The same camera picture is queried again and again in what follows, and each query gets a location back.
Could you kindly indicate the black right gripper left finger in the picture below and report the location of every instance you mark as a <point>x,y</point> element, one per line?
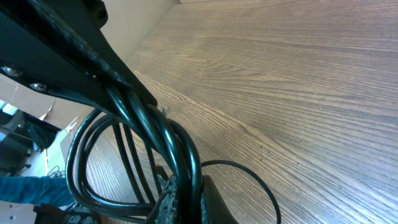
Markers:
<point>167,209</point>

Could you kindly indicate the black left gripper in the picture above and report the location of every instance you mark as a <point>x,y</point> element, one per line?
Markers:
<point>56,48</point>

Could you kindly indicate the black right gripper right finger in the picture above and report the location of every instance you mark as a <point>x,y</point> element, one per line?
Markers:
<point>213,208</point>

